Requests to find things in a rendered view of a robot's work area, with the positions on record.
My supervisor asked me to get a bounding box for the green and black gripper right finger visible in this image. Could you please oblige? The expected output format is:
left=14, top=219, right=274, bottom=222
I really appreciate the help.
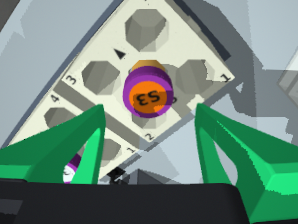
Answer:
left=194, top=103, right=298, bottom=224

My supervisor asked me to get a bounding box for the dark grey flat base plate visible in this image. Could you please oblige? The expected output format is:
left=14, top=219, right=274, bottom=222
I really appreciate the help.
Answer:
left=0, top=0, right=231, bottom=149

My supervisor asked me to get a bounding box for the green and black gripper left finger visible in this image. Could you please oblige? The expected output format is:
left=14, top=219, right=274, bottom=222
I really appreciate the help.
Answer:
left=0, top=104, right=106, bottom=184

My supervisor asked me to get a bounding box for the grey flat mat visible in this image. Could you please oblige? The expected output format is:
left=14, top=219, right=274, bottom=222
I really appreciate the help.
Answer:
left=0, top=0, right=298, bottom=184

